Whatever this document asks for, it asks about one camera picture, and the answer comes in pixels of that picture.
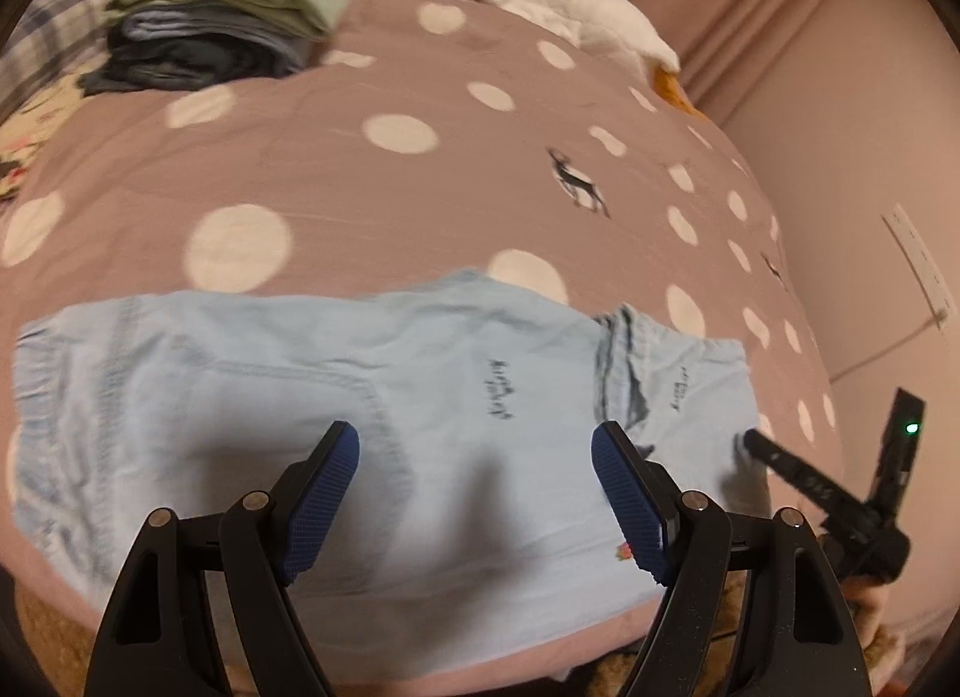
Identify light blue pants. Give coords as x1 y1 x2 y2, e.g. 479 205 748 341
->
7 269 773 627

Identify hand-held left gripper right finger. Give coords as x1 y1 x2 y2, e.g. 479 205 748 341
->
591 421 875 697

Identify pink curtain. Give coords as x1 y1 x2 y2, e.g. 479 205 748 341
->
626 0 890 129

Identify polka dot mauve blanket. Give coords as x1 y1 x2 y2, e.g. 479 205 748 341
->
0 0 845 675

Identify blue plaid pillow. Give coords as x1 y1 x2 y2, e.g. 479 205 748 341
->
0 0 128 120

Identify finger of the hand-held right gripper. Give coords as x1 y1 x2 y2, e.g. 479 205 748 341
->
737 430 871 518

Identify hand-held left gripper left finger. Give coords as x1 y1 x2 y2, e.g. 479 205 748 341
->
84 421 361 697

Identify folded grey-blue garment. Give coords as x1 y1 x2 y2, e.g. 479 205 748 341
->
109 2 316 68

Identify cream cartoon print cloth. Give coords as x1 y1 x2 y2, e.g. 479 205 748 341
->
0 59 98 203

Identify white wall socket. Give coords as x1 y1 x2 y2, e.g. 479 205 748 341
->
882 204 955 329

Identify brown fuzzy rug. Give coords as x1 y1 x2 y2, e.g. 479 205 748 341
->
13 568 908 697

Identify folded dark denim garment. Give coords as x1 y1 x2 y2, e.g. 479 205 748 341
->
79 37 301 95

